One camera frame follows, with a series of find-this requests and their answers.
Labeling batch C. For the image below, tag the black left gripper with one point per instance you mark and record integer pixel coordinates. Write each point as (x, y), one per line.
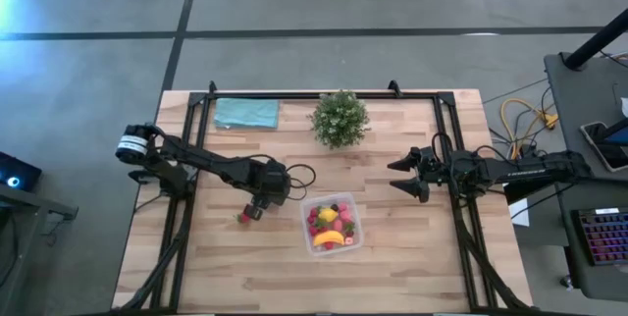
(259, 183)

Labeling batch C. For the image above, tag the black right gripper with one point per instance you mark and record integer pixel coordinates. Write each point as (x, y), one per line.
(432, 171)

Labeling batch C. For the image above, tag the large red toy strawberry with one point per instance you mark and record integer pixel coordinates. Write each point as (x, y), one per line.
(243, 218)

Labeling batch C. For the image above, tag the red toy cherry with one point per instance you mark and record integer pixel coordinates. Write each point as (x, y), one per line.
(311, 219)

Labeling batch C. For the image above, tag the red strawberry green leaves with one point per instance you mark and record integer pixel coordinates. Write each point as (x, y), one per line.
(314, 212)

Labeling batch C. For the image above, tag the small red toy strawberry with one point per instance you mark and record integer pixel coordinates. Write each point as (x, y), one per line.
(314, 230)

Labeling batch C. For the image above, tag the yellow toy lemon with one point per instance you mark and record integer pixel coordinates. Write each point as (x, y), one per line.
(328, 214)

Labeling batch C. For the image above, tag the pink toy peach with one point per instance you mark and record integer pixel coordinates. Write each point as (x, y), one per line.
(346, 216)
(342, 206)

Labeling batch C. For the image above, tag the yellow toy banana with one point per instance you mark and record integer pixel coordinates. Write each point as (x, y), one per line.
(329, 237)

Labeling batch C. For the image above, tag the dark red stemmed cherry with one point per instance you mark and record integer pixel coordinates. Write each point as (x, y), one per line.
(334, 206)

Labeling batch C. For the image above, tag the clear plastic tupperware container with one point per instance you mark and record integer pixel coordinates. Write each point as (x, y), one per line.
(355, 247)

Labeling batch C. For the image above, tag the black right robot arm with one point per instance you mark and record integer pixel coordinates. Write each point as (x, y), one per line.
(530, 171)

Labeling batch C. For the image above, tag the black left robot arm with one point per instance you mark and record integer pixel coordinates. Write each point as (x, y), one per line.
(196, 159)

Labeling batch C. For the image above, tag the green plant in black pot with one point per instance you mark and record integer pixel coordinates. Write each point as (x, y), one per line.
(339, 120)

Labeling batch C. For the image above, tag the folded teal cloth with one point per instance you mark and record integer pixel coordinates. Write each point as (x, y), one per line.
(246, 113)

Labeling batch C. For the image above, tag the white paper sheet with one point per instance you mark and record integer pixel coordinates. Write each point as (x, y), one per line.
(521, 213)

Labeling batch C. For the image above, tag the grey desk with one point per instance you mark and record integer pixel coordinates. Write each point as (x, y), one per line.
(584, 100)

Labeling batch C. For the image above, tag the dark tablet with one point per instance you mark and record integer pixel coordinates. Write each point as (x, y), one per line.
(603, 146)

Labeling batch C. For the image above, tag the backlit keyboard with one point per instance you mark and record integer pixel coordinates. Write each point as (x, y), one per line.
(606, 235)

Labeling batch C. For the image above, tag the grey metal cart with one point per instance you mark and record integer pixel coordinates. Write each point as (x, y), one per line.
(29, 203)

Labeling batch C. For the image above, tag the black pole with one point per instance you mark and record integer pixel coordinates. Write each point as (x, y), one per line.
(596, 41)

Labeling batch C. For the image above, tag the black device blue light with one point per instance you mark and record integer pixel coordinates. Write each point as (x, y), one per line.
(17, 173)

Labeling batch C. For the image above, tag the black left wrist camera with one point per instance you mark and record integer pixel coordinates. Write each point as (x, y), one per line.
(280, 178)

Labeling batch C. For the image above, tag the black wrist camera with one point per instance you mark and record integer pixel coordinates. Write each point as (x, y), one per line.
(461, 169)
(280, 178)

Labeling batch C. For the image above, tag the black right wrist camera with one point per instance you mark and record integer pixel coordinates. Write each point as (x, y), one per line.
(461, 169)

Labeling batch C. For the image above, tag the black table frame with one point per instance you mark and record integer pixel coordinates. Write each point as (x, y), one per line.
(324, 95)

